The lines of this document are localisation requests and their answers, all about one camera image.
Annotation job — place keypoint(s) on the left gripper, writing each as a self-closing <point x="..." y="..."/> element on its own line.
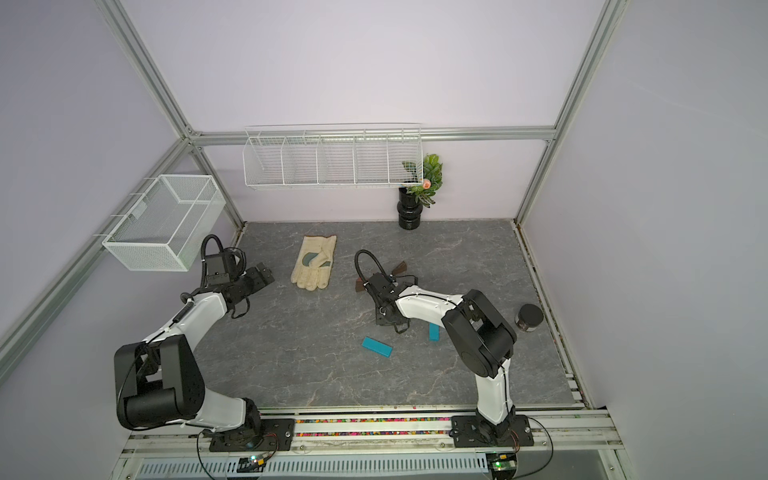
<point x="258" y="281"/>

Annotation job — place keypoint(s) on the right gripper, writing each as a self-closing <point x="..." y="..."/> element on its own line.
<point x="378" y="317"/>

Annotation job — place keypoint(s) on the dark brown triangle block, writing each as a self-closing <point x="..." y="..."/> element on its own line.
<point x="399" y="268"/>

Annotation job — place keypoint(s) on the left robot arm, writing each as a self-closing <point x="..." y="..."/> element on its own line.
<point x="158" y="381"/>

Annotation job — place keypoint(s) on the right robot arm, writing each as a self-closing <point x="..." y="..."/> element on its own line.
<point x="483" y="339"/>

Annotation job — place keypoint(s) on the long teal block lying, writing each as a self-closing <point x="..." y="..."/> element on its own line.
<point x="377" y="347"/>

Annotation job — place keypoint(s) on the short teal block upright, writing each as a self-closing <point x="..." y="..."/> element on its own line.
<point x="434" y="332"/>

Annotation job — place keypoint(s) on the beige work glove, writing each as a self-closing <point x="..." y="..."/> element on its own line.
<point x="314" y="263"/>

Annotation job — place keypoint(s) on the black vase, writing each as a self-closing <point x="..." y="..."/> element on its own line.
<point x="409" y="210"/>

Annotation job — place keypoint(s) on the green artificial plant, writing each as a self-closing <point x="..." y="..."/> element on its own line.
<point x="431" y="179"/>

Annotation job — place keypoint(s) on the small dark round jar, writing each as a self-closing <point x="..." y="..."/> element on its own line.
<point x="529" y="317"/>

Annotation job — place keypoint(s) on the small black controller board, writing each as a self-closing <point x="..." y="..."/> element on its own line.
<point x="251" y="464"/>

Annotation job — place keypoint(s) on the green circuit board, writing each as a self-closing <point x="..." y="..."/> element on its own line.
<point x="502" y="466"/>

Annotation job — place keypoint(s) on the small white wire basket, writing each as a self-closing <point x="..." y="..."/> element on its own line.
<point x="162" y="231"/>

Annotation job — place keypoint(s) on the long white wire shelf basket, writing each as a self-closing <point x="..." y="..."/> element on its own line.
<point x="346" y="155"/>

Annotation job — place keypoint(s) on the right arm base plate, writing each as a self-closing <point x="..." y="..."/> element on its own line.
<point x="474" y="431"/>

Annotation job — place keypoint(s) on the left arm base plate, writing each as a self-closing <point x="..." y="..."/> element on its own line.
<point x="272" y="434"/>

